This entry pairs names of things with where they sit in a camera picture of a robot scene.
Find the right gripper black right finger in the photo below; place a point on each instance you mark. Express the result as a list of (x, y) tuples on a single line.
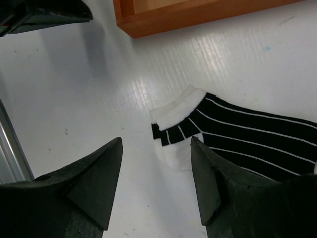
[(235, 203)]

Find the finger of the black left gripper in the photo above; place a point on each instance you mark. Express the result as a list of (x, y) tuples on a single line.
[(19, 16)]

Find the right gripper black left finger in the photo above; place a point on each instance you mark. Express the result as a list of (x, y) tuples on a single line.
[(73, 202)]

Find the black white striped sock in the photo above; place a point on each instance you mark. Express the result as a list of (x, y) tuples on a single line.
[(272, 146)]

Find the brown compartment sock tray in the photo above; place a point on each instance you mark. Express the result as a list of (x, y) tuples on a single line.
[(140, 18)]

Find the aluminium frame rail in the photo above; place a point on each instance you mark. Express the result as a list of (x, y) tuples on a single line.
[(14, 166)]

